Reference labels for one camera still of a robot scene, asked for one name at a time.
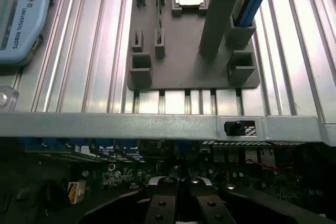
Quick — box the hard disk with blue bracket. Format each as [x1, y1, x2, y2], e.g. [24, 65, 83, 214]
[232, 0, 279, 28]

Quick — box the white yellow wire connector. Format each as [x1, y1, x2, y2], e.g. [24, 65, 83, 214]
[67, 181, 85, 205]

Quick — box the green motherboard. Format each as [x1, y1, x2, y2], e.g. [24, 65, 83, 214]
[39, 145, 336, 209]

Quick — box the blue grey teach pendant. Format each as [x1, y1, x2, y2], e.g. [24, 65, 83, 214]
[0, 0, 56, 67]

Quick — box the grey parts rack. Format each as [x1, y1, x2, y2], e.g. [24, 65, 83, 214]
[127, 0, 261, 91]

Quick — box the red wire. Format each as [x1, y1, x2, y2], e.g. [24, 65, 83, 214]
[244, 147, 295, 171]

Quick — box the black open PC case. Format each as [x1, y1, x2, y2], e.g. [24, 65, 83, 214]
[0, 85, 336, 224]

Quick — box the green RAM stick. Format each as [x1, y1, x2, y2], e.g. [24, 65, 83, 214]
[156, 0, 163, 46]

